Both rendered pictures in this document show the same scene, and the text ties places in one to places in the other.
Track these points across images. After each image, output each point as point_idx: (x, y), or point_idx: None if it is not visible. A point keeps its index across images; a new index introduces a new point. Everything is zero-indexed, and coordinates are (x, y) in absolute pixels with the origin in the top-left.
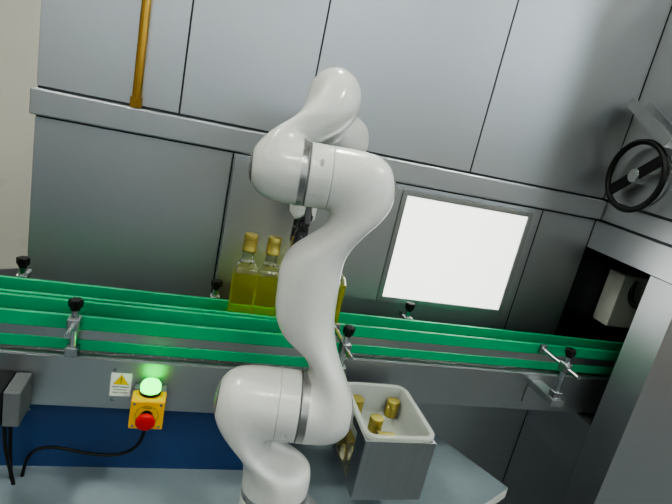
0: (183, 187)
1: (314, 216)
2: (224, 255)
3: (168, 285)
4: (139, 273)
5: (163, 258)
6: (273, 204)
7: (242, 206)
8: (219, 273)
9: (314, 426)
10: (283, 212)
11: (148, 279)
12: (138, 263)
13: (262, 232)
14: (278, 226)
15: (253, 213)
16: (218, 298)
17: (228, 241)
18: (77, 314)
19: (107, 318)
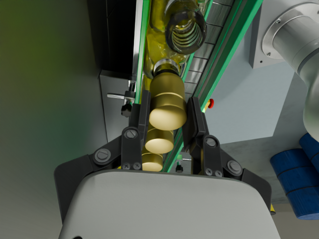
0: (59, 227)
1: (268, 210)
2: (90, 123)
3: (98, 120)
4: (98, 141)
5: (91, 144)
6: (14, 190)
7: (54, 194)
8: (97, 106)
9: None
10: (8, 154)
11: (98, 133)
12: (96, 149)
13: (60, 126)
14: (38, 120)
15: (51, 174)
16: (135, 98)
17: (83, 138)
18: (180, 163)
19: (179, 152)
